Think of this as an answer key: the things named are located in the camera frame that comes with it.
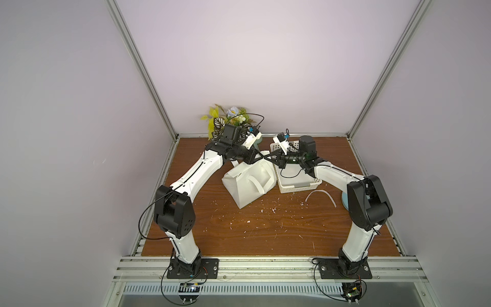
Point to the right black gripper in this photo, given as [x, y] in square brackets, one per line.
[284, 159]

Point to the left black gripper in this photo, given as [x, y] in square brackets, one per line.
[250, 155]

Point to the white insulated delivery bag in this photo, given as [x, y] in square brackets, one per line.
[246, 183]

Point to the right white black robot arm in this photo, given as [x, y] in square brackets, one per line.
[368, 205]

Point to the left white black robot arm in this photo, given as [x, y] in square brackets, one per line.
[174, 211]

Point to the white perforated plastic basket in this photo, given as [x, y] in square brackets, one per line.
[293, 178]

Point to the artificial potted plant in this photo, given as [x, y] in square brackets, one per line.
[218, 117]

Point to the teal plastic scoop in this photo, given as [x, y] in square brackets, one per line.
[345, 202]

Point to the right small circuit board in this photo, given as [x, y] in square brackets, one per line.
[352, 292]

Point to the small circuit board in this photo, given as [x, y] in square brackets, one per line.
[352, 292]
[189, 292]

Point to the left small circuit board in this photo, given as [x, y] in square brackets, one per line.
[189, 292]

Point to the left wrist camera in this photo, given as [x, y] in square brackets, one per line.
[253, 136]

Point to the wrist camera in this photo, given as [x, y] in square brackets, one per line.
[253, 136]
[281, 139]

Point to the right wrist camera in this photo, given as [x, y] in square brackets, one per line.
[281, 139]

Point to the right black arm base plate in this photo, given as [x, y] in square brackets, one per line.
[340, 269]

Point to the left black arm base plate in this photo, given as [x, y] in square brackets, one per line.
[202, 268]

